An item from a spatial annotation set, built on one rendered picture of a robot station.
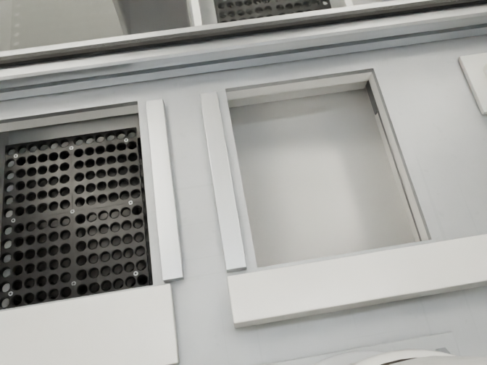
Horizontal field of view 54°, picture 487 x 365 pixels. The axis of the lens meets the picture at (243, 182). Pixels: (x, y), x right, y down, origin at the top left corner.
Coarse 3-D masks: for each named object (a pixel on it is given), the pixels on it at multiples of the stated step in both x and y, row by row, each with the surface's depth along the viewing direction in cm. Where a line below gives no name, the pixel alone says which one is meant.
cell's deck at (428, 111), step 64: (320, 64) 64; (384, 64) 64; (448, 64) 64; (0, 128) 63; (192, 128) 60; (448, 128) 60; (192, 192) 57; (448, 192) 56; (192, 256) 53; (192, 320) 51; (320, 320) 50; (384, 320) 50; (448, 320) 50
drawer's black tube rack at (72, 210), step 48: (96, 144) 65; (48, 192) 62; (96, 192) 62; (144, 192) 65; (48, 240) 59; (96, 240) 59; (144, 240) 59; (0, 288) 57; (48, 288) 57; (96, 288) 59
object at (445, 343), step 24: (432, 336) 49; (288, 360) 48; (312, 360) 48; (336, 360) 46; (360, 360) 37; (384, 360) 32; (408, 360) 28; (432, 360) 26; (456, 360) 25; (480, 360) 24
